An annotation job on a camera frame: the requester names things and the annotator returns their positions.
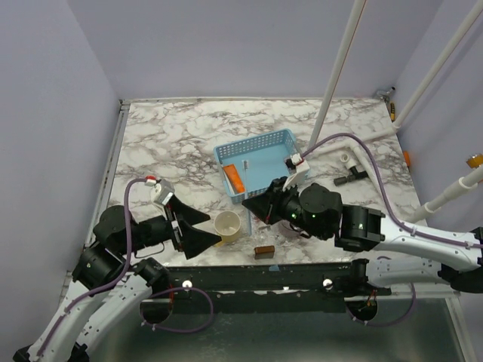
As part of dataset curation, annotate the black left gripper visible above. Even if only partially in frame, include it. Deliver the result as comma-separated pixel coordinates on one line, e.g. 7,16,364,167
120,194,223,257

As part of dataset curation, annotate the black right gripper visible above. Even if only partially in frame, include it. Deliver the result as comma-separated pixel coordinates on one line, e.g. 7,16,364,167
242,176,328,241

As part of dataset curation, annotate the yellow mug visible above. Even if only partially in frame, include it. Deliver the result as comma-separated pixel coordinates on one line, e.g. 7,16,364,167
214,210,241,247

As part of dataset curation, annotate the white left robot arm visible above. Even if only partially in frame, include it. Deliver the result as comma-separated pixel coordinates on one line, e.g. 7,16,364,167
13,198,221,361

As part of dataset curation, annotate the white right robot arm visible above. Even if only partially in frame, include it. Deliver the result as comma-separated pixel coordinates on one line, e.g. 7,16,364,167
242,178,482,296

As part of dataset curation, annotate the light blue perforated basket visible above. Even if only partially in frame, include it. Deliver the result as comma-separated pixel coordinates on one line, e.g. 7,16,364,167
214,128,301,204

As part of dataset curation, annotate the orange yellow clamp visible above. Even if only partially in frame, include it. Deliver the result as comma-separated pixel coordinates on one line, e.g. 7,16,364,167
466,153,483,169

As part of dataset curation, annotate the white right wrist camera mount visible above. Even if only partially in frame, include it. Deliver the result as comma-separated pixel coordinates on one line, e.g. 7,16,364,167
282,153,310,192

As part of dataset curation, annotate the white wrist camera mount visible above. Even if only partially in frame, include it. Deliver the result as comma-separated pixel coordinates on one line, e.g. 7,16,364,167
282,153,310,192
145,176,175,220

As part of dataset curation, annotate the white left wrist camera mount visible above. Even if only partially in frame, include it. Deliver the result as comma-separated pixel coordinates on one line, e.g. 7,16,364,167
145,176,175,220

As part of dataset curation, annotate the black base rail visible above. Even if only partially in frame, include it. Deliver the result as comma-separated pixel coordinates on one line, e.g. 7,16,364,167
139,259,391,321

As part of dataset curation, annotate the white pvc pipe frame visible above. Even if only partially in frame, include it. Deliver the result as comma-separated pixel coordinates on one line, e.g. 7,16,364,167
309,1,482,230

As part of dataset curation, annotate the aluminium frame rail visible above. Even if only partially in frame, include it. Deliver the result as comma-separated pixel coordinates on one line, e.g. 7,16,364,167
60,269,460,302

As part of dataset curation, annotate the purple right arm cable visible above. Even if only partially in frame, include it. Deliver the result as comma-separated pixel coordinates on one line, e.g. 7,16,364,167
301,132,483,250

